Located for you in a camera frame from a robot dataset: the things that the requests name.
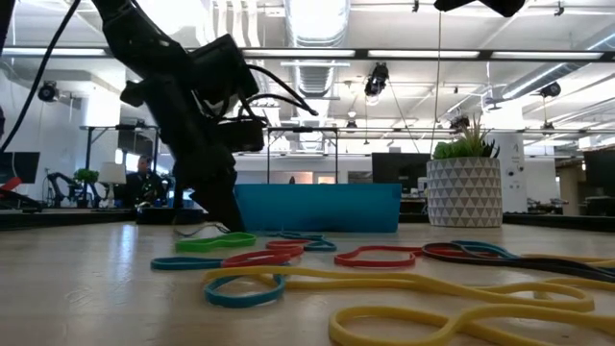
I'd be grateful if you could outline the blue plastic bin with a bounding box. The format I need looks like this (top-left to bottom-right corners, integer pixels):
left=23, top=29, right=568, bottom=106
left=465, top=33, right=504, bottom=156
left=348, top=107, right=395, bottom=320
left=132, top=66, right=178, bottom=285
left=234, top=183, right=403, bottom=234

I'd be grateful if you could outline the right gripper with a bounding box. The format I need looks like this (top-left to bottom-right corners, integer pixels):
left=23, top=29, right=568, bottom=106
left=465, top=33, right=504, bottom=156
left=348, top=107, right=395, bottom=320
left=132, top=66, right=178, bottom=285
left=433, top=0, right=528, bottom=18

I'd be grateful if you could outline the thin hanging cord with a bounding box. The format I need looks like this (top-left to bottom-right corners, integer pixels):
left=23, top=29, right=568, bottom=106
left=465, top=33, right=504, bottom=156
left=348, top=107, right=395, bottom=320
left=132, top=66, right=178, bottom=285
left=433, top=9, right=442, bottom=155

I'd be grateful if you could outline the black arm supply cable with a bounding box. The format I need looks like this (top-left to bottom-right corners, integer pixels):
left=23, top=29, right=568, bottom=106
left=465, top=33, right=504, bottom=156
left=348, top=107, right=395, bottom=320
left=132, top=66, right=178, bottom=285
left=0, top=0, right=84, bottom=148

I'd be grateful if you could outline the green rubber band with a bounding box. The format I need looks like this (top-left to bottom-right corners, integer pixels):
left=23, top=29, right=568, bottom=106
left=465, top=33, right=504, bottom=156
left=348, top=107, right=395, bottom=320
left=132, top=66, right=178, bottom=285
left=175, top=232, right=258, bottom=254

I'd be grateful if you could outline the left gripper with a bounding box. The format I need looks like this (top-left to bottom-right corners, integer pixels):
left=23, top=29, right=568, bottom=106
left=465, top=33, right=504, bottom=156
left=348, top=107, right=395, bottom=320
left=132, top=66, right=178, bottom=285
left=119, top=74, right=268, bottom=232

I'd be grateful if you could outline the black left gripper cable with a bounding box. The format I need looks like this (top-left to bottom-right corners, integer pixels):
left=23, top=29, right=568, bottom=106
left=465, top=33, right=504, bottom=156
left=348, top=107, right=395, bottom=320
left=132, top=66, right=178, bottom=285
left=239, top=63, right=319, bottom=119

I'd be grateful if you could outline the white table lamp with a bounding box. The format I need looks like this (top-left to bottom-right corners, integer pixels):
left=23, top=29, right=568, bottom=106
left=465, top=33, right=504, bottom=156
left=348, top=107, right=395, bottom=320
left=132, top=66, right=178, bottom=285
left=98, top=161, right=128, bottom=185

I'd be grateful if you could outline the small background potted plant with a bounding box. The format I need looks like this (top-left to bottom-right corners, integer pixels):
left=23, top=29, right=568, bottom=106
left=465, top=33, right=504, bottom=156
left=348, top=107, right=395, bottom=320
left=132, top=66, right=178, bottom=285
left=73, top=167, right=101, bottom=209

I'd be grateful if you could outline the black aluminium table frame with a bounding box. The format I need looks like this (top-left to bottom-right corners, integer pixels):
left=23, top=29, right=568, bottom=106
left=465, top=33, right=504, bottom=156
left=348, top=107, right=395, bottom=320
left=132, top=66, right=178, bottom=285
left=0, top=207, right=615, bottom=233

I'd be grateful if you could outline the thin black rubber band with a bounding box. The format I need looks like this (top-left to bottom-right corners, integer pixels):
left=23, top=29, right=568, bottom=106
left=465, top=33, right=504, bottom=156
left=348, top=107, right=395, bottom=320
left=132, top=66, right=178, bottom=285
left=421, top=241, right=615, bottom=284

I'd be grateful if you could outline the red rubber band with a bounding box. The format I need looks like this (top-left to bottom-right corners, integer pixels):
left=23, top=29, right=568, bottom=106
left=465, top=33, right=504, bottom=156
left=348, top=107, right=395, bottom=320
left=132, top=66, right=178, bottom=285
left=334, top=245, right=501, bottom=269
left=265, top=238, right=311, bottom=250
left=220, top=246, right=305, bottom=269

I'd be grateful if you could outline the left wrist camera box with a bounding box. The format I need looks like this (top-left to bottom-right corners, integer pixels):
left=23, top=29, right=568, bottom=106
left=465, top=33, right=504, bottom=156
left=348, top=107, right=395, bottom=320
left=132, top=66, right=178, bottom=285
left=189, top=33, right=261, bottom=105

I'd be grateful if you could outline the succulent in patterned white pot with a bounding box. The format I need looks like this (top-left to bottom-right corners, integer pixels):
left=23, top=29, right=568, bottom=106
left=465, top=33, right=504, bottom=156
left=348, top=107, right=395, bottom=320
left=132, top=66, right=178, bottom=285
left=426, top=113, right=504, bottom=228

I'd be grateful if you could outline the large black monitor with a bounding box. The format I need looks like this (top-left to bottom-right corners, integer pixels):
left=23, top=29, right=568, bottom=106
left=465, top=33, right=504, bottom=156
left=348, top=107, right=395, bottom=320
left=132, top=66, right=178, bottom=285
left=371, top=152, right=431, bottom=194

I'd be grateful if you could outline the red angled bar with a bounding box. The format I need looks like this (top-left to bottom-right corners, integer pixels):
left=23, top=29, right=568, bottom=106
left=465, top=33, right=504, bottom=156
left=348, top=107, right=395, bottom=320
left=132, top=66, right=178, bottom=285
left=0, top=175, right=24, bottom=194

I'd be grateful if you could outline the black ceiling spotlight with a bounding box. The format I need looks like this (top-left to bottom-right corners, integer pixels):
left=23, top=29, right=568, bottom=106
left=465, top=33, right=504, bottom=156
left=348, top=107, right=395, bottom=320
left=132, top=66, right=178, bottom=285
left=538, top=81, right=562, bottom=99
left=37, top=80, right=60, bottom=103
left=363, top=62, right=390, bottom=106

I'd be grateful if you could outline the overhead light bar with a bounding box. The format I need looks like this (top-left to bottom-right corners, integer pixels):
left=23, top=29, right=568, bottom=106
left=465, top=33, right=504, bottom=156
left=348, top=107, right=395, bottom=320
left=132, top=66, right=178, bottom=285
left=0, top=45, right=615, bottom=62

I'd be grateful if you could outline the person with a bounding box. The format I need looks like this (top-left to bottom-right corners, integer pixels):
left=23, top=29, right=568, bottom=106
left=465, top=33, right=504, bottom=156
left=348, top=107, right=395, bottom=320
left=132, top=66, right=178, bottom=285
left=125, top=154, right=164, bottom=208

